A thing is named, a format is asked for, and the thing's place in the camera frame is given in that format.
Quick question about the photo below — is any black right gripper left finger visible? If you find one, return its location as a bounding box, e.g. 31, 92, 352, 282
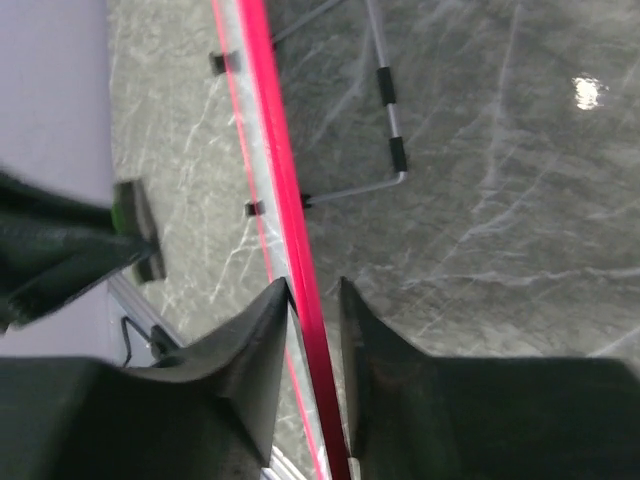
1, 279, 290, 479

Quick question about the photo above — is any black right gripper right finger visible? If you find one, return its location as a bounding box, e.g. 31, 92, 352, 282
339, 279, 639, 479

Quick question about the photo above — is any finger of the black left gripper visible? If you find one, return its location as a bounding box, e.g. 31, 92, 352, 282
1, 172, 148, 328

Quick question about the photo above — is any green whiteboard eraser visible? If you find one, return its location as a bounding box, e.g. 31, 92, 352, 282
111, 178, 167, 284

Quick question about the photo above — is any red framed whiteboard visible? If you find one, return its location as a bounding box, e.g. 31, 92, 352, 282
212, 1, 352, 479

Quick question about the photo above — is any metal wire whiteboard stand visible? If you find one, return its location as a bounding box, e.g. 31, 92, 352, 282
209, 1, 408, 212

